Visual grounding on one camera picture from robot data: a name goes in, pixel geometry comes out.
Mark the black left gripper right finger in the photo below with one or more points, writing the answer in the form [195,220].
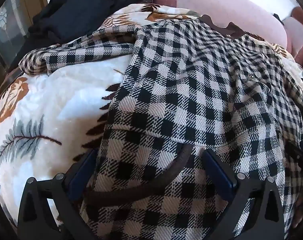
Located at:
[254,209]

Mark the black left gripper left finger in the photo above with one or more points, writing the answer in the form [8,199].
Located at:
[46,209]

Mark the black white checkered coat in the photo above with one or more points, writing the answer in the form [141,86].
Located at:
[189,87]

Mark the leaf patterned plush blanket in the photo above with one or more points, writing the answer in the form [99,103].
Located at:
[47,122]

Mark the wooden wardrobe with glass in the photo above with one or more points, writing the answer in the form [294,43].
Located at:
[15,18]

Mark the dark navy garment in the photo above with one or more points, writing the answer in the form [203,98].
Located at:
[62,21]

